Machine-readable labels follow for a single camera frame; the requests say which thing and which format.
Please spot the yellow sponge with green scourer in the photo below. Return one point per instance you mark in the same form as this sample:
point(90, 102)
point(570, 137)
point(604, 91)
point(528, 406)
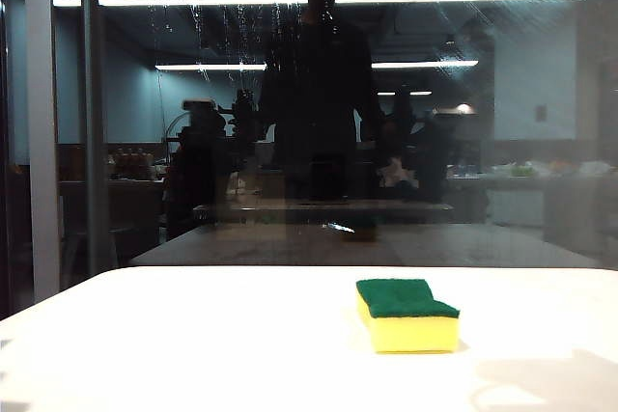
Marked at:
point(410, 330)

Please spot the grey metal pole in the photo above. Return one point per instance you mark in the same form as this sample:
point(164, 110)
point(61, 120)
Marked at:
point(94, 142)

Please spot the large glass pane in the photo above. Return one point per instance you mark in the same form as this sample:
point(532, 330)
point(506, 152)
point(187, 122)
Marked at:
point(521, 93)

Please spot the white frame pillar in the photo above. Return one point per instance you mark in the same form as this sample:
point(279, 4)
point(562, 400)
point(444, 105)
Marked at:
point(42, 142)

